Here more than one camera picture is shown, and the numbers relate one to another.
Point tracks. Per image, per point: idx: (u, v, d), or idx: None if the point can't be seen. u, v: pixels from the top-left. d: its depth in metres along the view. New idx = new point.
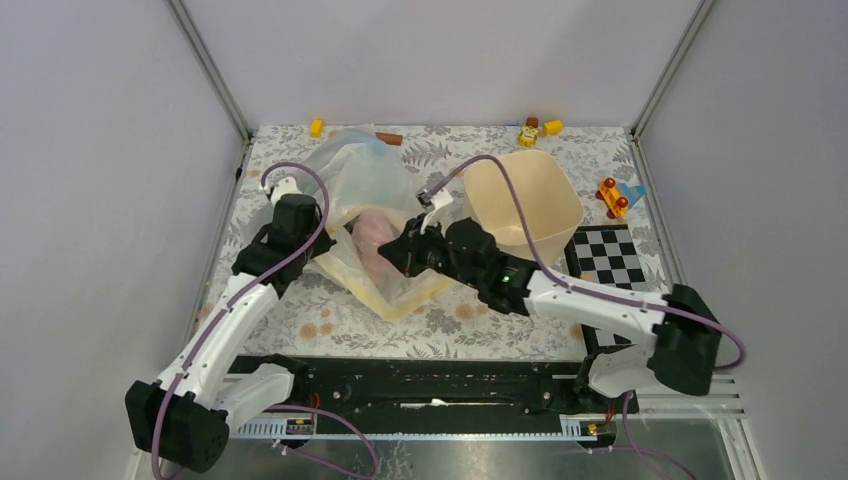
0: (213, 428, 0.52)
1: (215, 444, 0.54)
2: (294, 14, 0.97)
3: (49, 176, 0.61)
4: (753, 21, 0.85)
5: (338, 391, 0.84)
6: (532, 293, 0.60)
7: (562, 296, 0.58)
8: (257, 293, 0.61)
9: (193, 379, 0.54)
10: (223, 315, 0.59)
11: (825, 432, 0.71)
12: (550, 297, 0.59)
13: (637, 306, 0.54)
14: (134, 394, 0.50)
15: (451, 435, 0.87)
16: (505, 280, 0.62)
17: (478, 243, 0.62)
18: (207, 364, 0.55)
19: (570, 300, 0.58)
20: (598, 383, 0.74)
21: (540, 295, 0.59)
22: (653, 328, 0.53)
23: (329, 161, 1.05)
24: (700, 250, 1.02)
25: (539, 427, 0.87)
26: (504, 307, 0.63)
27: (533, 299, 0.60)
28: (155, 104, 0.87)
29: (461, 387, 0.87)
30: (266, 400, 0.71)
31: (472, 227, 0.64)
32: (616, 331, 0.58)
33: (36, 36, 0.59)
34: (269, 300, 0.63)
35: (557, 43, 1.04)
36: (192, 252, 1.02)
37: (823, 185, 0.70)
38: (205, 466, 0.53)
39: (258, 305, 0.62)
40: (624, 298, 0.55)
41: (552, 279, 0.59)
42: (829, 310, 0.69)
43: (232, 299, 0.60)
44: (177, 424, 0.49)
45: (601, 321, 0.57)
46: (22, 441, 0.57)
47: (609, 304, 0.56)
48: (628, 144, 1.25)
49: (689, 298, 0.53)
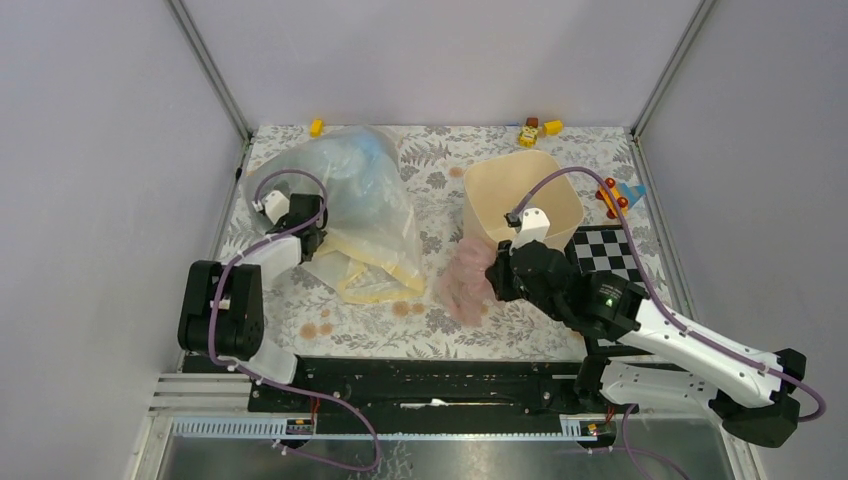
0: (256, 309, 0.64)
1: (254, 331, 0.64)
2: (294, 14, 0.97)
3: (49, 176, 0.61)
4: (752, 20, 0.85)
5: (338, 391, 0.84)
6: (643, 328, 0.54)
7: (675, 338, 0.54)
8: (291, 242, 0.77)
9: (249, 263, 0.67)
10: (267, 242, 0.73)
11: (825, 431, 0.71)
12: (662, 338, 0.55)
13: (758, 369, 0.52)
14: (197, 271, 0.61)
15: (451, 435, 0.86)
16: (606, 302, 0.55)
17: (544, 265, 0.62)
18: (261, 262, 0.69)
19: (684, 344, 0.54)
20: (609, 390, 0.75)
21: (650, 333, 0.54)
22: (773, 393, 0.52)
23: (326, 153, 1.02)
24: (700, 250, 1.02)
25: (539, 427, 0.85)
26: (598, 329, 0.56)
27: (643, 336, 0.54)
28: (156, 104, 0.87)
29: (461, 387, 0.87)
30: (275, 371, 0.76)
31: (535, 248, 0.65)
32: (709, 378, 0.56)
33: (36, 35, 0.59)
34: (297, 249, 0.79)
35: (557, 42, 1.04)
36: (192, 252, 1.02)
37: (823, 184, 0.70)
38: (246, 350, 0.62)
39: (289, 251, 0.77)
40: (751, 360, 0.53)
41: (665, 316, 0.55)
42: (830, 310, 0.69)
43: (277, 236, 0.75)
44: (240, 289, 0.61)
45: (709, 370, 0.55)
46: (22, 440, 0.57)
47: (728, 360, 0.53)
48: (628, 144, 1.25)
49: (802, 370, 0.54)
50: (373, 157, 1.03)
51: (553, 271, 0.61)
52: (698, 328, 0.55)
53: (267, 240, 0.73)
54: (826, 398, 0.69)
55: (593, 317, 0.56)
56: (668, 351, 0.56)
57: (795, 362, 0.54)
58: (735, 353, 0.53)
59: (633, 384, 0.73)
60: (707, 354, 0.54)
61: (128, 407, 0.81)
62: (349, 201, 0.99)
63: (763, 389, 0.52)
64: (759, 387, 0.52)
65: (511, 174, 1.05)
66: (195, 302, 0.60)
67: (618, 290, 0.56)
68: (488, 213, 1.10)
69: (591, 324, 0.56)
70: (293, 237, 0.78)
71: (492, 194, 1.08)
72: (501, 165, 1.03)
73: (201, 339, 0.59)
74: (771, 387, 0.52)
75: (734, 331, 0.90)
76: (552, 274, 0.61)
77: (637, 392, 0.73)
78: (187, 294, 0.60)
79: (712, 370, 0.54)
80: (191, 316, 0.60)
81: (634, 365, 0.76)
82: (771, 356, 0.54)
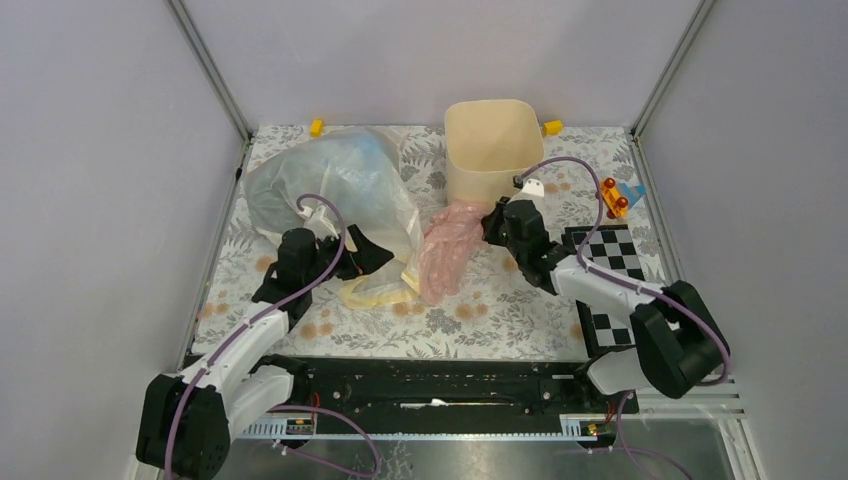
0: (221, 431, 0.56)
1: (218, 452, 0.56)
2: (294, 14, 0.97)
3: (47, 175, 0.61)
4: (752, 20, 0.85)
5: (338, 391, 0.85)
6: (562, 267, 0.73)
7: (579, 272, 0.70)
8: (274, 317, 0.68)
9: (214, 375, 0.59)
10: (244, 330, 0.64)
11: (823, 432, 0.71)
12: (569, 272, 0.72)
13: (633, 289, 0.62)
14: (156, 389, 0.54)
15: (451, 435, 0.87)
16: (542, 257, 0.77)
17: (527, 219, 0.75)
18: (228, 365, 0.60)
19: (583, 275, 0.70)
20: (592, 373, 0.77)
21: (563, 268, 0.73)
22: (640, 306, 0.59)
23: (325, 150, 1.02)
24: (700, 251, 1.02)
25: (540, 427, 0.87)
26: (536, 279, 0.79)
27: (557, 271, 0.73)
28: (156, 104, 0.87)
29: (461, 387, 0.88)
30: (265, 404, 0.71)
31: (526, 207, 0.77)
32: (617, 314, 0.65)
33: (36, 35, 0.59)
34: (280, 327, 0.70)
35: (557, 43, 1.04)
36: (192, 253, 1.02)
37: (823, 183, 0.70)
38: (207, 476, 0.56)
39: (273, 327, 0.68)
40: (626, 281, 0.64)
41: (577, 260, 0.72)
42: (831, 312, 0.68)
43: (256, 317, 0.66)
44: (196, 420, 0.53)
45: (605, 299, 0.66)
46: (23, 440, 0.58)
47: (612, 285, 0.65)
48: (628, 144, 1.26)
49: (686, 295, 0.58)
50: (373, 155, 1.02)
51: (528, 224, 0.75)
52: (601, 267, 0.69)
53: (245, 326, 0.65)
54: (826, 399, 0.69)
55: (537, 269, 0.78)
56: (580, 289, 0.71)
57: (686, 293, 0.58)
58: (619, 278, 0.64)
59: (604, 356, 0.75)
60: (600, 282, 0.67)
61: (128, 408, 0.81)
62: (351, 199, 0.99)
63: (630, 301, 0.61)
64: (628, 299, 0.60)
65: (500, 111, 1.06)
66: (151, 424, 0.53)
67: (560, 253, 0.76)
68: (467, 163, 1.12)
69: (534, 273, 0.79)
70: (279, 310, 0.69)
71: (478, 132, 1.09)
72: (489, 105, 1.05)
73: (158, 455, 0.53)
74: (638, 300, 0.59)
75: (734, 330, 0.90)
76: (527, 226, 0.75)
77: (605, 364, 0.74)
78: (144, 413, 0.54)
79: (604, 295, 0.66)
80: (148, 438, 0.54)
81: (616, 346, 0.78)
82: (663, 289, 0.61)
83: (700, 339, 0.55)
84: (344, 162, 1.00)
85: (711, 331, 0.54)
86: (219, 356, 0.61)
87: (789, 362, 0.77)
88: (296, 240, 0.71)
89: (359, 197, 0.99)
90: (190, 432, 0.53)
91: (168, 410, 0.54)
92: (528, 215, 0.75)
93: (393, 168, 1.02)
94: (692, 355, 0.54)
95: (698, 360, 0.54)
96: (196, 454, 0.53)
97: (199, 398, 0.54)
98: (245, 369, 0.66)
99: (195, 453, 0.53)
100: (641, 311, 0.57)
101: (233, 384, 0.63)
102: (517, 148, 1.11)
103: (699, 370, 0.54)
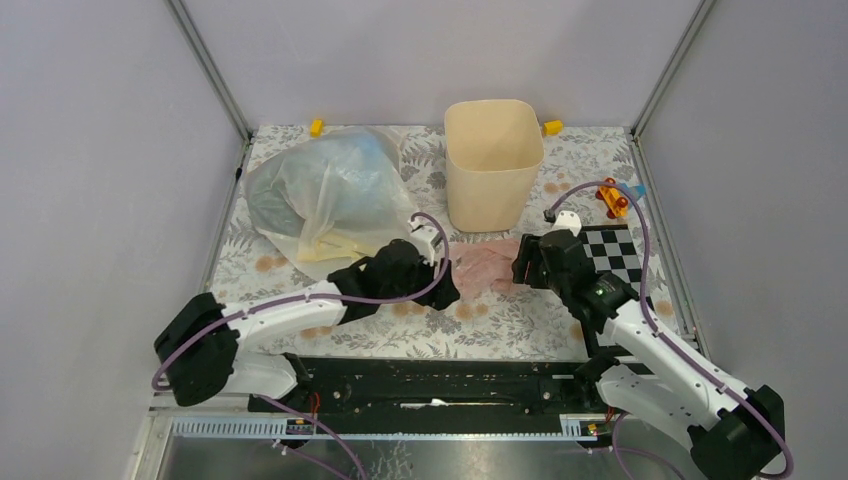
0: (215, 374, 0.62)
1: (202, 388, 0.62)
2: (294, 14, 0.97)
3: (46, 174, 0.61)
4: (753, 20, 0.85)
5: (338, 391, 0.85)
6: (621, 317, 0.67)
7: (645, 335, 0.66)
8: (333, 305, 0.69)
9: (248, 323, 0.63)
10: (300, 299, 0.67)
11: (821, 433, 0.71)
12: (634, 331, 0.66)
13: (716, 385, 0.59)
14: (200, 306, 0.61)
15: (451, 435, 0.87)
16: (597, 293, 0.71)
17: (566, 246, 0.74)
18: (264, 322, 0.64)
19: (650, 341, 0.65)
20: (603, 386, 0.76)
21: (626, 323, 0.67)
22: (721, 410, 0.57)
23: (324, 150, 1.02)
24: (699, 251, 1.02)
25: (538, 427, 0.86)
26: (583, 313, 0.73)
27: (617, 322, 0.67)
28: (156, 104, 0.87)
29: (461, 386, 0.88)
30: (261, 386, 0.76)
31: (565, 236, 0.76)
32: (678, 392, 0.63)
33: (36, 35, 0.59)
34: (332, 316, 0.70)
35: (557, 42, 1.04)
36: (192, 253, 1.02)
37: (823, 182, 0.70)
38: (184, 400, 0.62)
39: (325, 313, 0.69)
40: (707, 373, 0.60)
41: (645, 317, 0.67)
42: (829, 311, 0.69)
43: (316, 296, 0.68)
44: (204, 352, 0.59)
45: (673, 379, 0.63)
46: (21, 441, 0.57)
47: (689, 369, 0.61)
48: (628, 144, 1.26)
49: (770, 404, 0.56)
50: (373, 155, 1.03)
51: (567, 254, 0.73)
52: (670, 335, 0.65)
53: (303, 297, 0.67)
54: (825, 399, 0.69)
55: (585, 303, 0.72)
56: (639, 348, 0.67)
57: (767, 398, 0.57)
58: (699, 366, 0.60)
59: (630, 388, 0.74)
60: (672, 358, 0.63)
61: (128, 408, 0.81)
62: (350, 200, 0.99)
63: (712, 403, 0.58)
64: (710, 399, 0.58)
65: (496, 113, 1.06)
66: (179, 330, 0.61)
67: (615, 291, 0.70)
68: (468, 164, 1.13)
69: (582, 306, 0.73)
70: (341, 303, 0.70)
71: (477, 132, 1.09)
72: (484, 107, 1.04)
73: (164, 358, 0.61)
74: (722, 404, 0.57)
75: (733, 330, 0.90)
76: (565, 256, 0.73)
77: (630, 396, 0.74)
78: (182, 318, 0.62)
79: (673, 374, 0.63)
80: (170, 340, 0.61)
81: (640, 376, 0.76)
82: (741, 386, 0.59)
83: (766, 441, 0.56)
84: (345, 162, 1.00)
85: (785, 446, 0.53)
86: (263, 308, 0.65)
87: (787, 363, 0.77)
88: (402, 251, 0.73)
89: (359, 197, 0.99)
90: (193, 359, 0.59)
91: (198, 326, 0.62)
92: (569, 243, 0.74)
93: (393, 168, 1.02)
94: (754, 457, 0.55)
95: (757, 464, 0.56)
96: (186, 379, 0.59)
97: (219, 339, 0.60)
98: (282, 333, 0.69)
99: (186, 378, 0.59)
100: (726, 423, 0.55)
101: (261, 340, 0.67)
102: (517, 147, 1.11)
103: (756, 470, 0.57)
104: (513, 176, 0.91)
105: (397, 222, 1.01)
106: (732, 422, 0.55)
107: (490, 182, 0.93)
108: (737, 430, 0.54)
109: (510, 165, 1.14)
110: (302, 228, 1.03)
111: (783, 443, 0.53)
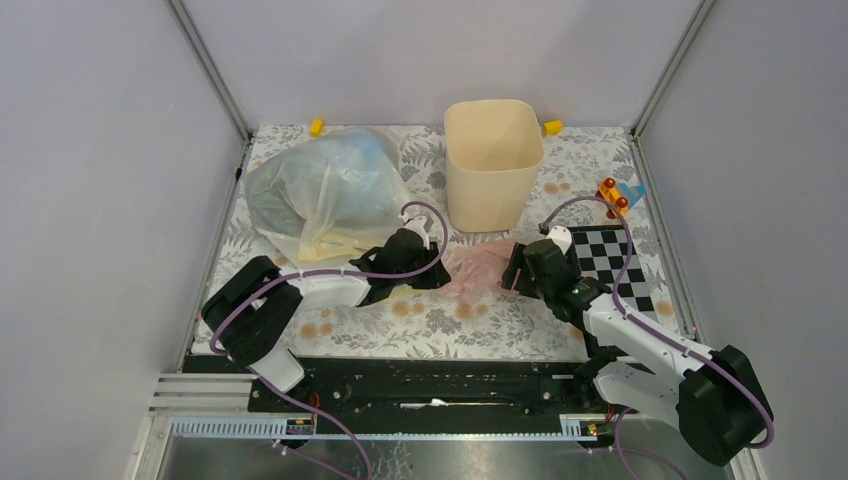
0: (271, 333, 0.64)
1: (260, 347, 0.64)
2: (293, 14, 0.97)
3: (44, 175, 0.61)
4: (753, 20, 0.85)
5: (338, 391, 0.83)
6: (594, 308, 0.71)
7: (617, 318, 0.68)
8: (360, 284, 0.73)
9: (301, 285, 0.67)
10: (337, 272, 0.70)
11: (821, 433, 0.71)
12: (606, 317, 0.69)
13: (680, 350, 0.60)
14: (257, 266, 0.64)
15: (451, 435, 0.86)
16: (574, 292, 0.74)
17: (542, 250, 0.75)
18: (313, 286, 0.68)
19: (621, 323, 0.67)
20: (602, 382, 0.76)
21: (599, 311, 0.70)
22: (687, 371, 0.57)
23: (325, 150, 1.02)
24: (699, 250, 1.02)
25: (539, 427, 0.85)
26: (565, 313, 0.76)
27: (591, 313, 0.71)
28: (156, 103, 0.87)
29: (461, 387, 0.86)
30: (273, 373, 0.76)
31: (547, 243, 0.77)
32: (654, 367, 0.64)
33: (35, 34, 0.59)
34: (358, 290, 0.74)
35: (558, 42, 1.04)
36: (192, 253, 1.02)
37: (823, 182, 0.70)
38: (242, 361, 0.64)
39: (356, 288, 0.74)
40: (672, 341, 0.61)
41: (615, 304, 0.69)
42: (828, 311, 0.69)
43: (349, 272, 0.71)
44: (269, 306, 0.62)
45: (645, 353, 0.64)
46: (22, 440, 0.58)
47: (656, 341, 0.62)
48: (628, 144, 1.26)
49: (736, 364, 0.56)
50: (373, 155, 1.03)
51: (547, 261, 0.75)
52: (639, 314, 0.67)
53: (338, 272, 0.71)
54: (824, 399, 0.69)
55: (566, 304, 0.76)
56: (614, 333, 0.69)
57: (732, 358, 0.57)
58: (663, 335, 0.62)
59: (625, 379, 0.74)
60: (641, 333, 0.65)
61: (128, 407, 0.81)
62: (350, 200, 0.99)
63: (679, 366, 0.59)
64: (676, 362, 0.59)
65: (497, 113, 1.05)
66: (237, 289, 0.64)
67: (592, 289, 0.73)
68: (468, 163, 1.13)
69: (563, 307, 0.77)
70: (364, 280, 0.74)
71: (478, 131, 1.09)
72: (483, 106, 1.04)
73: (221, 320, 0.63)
74: (687, 366, 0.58)
75: (734, 331, 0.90)
76: (546, 262, 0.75)
77: (625, 389, 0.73)
78: (238, 278, 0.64)
79: (644, 349, 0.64)
80: (228, 300, 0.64)
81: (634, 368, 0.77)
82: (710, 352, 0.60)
83: (746, 405, 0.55)
84: (345, 162, 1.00)
85: (759, 402, 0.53)
86: (314, 275, 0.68)
87: (788, 362, 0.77)
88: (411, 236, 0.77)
89: (360, 197, 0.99)
90: (256, 315, 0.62)
91: (254, 286, 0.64)
92: (548, 249, 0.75)
93: (393, 167, 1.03)
94: (735, 422, 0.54)
95: (743, 433, 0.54)
96: (248, 333, 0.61)
97: (281, 293, 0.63)
98: (321, 300, 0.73)
99: (248, 332, 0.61)
100: (693, 382, 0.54)
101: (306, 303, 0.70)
102: (518, 147, 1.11)
103: (742, 441, 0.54)
104: (511, 175, 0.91)
105: (397, 222, 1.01)
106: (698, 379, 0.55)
107: (489, 181, 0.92)
108: (704, 386, 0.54)
109: (510, 165, 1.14)
110: (302, 228, 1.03)
111: (757, 401, 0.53)
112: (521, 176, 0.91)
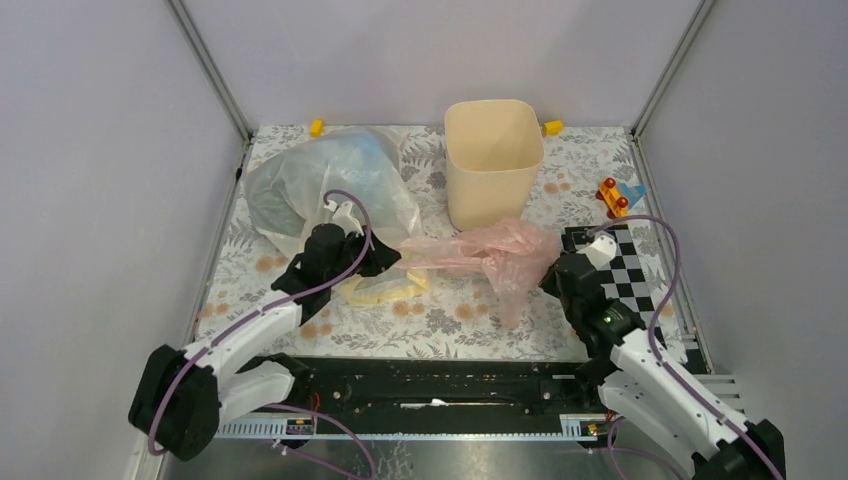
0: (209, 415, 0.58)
1: (204, 432, 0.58)
2: (293, 14, 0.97)
3: (45, 174, 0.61)
4: (753, 20, 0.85)
5: (338, 391, 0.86)
6: (626, 345, 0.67)
7: (650, 363, 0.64)
8: (288, 308, 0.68)
9: (216, 356, 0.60)
10: (256, 314, 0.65)
11: (822, 433, 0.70)
12: (639, 359, 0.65)
13: (716, 415, 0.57)
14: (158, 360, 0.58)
15: (451, 435, 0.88)
16: (606, 320, 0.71)
17: (577, 270, 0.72)
18: (231, 349, 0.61)
19: (653, 370, 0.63)
20: (606, 390, 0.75)
21: (631, 351, 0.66)
22: (720, 440, 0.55)
23: (325, 150, 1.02)
24: (700, 250, 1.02)
25: (539, 427, 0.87)
26: (591, 340, 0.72)
27: (622, 349, 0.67)
28: (156, 104, 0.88)
29: (461, 387, 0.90)
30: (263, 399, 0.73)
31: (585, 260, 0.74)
32: (680, 423, 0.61)
33: (37, 35, 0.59)
34: (292, 319, 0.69)
35: (557, 43, 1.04)
36: (192, 253, 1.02)
37: (823, 181, 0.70)
38: (190, 454, 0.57)
39: (287, 318, 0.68)
40: (708, 403, 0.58)
41: (651, 347, 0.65)
42: (829, 312, 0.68)
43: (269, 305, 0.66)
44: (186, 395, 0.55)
45: (675, 407, 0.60)
46: (20, 442, 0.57)
47: (691, 400, 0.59)
48: (628, 144, 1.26)
49: (770, 439, 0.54)
50: (373, 155, 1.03)
51: (584, 280, 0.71)
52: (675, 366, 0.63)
53: (258, 312, 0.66)
54: (825, 399, 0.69)
55: (594, 329, 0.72)
56: (643, 377, 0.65)
57: (767, 434, 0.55)
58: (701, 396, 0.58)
59: (633, 399, 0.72)
60: (676, 388, 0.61)
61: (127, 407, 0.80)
62: None
63: (712, 432, 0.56)
64: (710, 429, 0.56)
65: (499, 114, 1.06)
66: (147, 393, 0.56)
67: (623, 319, 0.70)
68: (468, 163, 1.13)
69: (589, 332, 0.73)
70: (294, 303, 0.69)
71: (481, 132, 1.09)
72: (483, 108, 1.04)
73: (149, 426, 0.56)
74: (721, 435, 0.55)
75: (735, 331, 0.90)
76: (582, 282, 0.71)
77: (632, 408, 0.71)
78: (143, 380, 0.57)
79: (675, 404, 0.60)
80: (143, 405, 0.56)
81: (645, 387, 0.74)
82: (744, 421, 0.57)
83: None
84: (345, 162, 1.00)
85: None
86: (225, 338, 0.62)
87: (789, 363, 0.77)
88: (327, 235, 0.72)
89: (360, 197, 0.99)
90: (181, 405, 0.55)
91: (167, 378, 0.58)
92: (583, 269, 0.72)
93: (393, 167, 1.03)
94: None
95: None
96: (180, 431, 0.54)
97: (197, 376, 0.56)
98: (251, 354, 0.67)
99: (180, 429, 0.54)
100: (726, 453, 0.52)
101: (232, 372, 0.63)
102: (517, 148, 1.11)
103: None
104: (512, 176, 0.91)
105: (397, 222, 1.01)
106: (731, 452, 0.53)
107: (489, 181, 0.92)
108: (736, 460, 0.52)
109: (510, 165, 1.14)
110: (302, 228, 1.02)
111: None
112: (518, 176, 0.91)
